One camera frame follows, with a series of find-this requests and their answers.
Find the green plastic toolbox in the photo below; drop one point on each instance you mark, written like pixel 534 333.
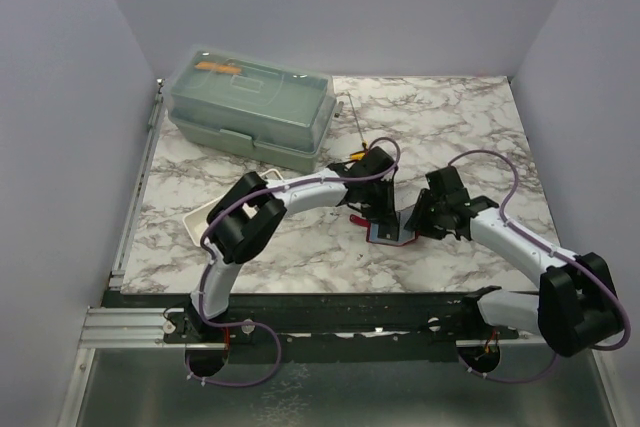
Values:
pixel 270 113

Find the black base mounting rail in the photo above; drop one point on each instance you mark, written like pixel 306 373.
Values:
pixel 321 328

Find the yellow black T-handle hex key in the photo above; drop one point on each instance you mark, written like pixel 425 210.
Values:
pixel 364 145

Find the orange tool inside toolbox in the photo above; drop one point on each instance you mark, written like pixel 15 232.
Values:
pixel 218 68

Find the red leather card holder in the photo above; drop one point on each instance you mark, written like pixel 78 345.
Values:
pixel 405 235

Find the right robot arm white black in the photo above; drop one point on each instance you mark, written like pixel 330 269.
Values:
pixel 575 306

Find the white rectangular plastic tray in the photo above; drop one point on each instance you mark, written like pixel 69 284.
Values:
pixel 195 222

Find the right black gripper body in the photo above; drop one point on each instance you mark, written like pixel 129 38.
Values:
pixel 430 219

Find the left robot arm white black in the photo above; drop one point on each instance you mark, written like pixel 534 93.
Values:
pixel 243 222

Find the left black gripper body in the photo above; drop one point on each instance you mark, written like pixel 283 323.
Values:
pixel 376 191

